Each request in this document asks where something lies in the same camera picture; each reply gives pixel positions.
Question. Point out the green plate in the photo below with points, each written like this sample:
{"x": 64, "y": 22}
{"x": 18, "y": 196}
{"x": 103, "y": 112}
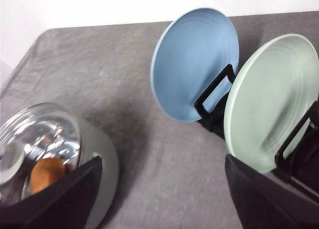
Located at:
{"x": 268, "y": 92}

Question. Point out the green electric steamer pot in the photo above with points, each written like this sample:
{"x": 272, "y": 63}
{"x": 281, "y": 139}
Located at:
{"x": 95, "y": 144}

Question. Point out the blue plate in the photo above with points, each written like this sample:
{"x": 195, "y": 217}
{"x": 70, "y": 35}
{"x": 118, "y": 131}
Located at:
{"x": 190, "y": 53}

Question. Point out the black plate rack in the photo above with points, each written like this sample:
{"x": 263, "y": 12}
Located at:
{"x": 215, "y": 121}

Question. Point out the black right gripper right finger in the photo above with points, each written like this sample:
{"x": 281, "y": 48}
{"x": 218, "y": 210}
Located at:
{"x": 265, "y": 201}

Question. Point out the glass steamer lid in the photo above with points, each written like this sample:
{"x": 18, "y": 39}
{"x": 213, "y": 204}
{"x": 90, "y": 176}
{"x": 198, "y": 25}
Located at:
{"x": 38, "y": 142}

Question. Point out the brown potato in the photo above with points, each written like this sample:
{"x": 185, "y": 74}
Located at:
{"x": 46, "y": 172}

